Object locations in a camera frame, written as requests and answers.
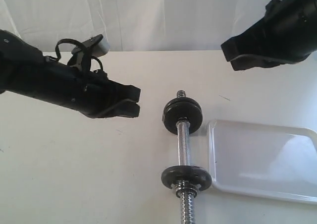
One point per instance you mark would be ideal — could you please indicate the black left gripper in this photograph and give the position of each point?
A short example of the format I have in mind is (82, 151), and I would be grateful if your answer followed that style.
(104, 98)

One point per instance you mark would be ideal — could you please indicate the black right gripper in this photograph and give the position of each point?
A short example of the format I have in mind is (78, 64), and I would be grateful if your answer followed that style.
(287, 31)

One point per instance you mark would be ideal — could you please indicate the black left-end weight plate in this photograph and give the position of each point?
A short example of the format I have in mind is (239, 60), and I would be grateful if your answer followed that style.
(193, 174)

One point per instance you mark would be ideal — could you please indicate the chrome threaded dumbbell bar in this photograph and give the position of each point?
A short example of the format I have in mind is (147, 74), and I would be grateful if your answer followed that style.
(184, 189)

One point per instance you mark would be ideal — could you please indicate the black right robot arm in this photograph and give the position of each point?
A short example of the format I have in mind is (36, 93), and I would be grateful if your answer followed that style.
(287, 34)

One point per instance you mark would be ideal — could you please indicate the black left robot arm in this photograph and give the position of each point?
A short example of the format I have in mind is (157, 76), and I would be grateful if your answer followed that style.
(25, 70)

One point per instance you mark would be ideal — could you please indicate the white backdrop curtain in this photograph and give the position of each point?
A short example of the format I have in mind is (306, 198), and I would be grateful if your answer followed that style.
(131, 25)

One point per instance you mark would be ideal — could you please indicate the white rectangular tray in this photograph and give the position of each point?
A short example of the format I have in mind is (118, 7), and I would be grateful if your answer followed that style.
(267, 161)

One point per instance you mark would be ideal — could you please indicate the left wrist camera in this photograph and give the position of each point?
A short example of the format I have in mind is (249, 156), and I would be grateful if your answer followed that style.
(96, 46)

